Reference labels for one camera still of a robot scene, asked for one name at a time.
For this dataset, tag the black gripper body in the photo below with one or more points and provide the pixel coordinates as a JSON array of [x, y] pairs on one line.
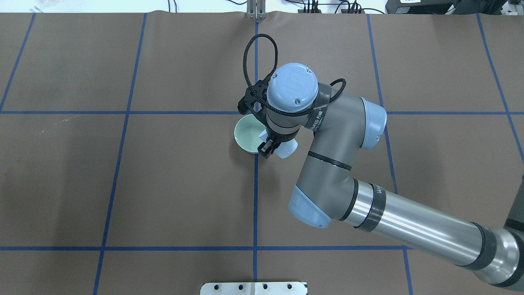
[[273, 141]]

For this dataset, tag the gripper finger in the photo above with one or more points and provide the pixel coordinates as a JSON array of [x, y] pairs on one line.
[[266, 149], [274, 146]]

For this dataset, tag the light blue plastic cup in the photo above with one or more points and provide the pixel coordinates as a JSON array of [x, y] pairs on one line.
[[285, 150]]

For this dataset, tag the pale green ceramic bowl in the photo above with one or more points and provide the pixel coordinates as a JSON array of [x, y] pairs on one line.
[[247, 133]]

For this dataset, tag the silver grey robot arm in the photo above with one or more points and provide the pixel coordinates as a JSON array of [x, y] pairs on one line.
[[291, 97]]

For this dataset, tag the black rectangular box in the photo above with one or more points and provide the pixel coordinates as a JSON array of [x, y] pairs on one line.
[[426, 7]]

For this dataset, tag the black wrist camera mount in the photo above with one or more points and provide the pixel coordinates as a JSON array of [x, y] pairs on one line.
[[250, 102]]

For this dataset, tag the aluminium frame post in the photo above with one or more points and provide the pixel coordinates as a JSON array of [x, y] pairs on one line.
[[256, 9]]

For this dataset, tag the white pedestal column base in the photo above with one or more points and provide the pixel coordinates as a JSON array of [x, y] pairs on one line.
[[255, 288]]

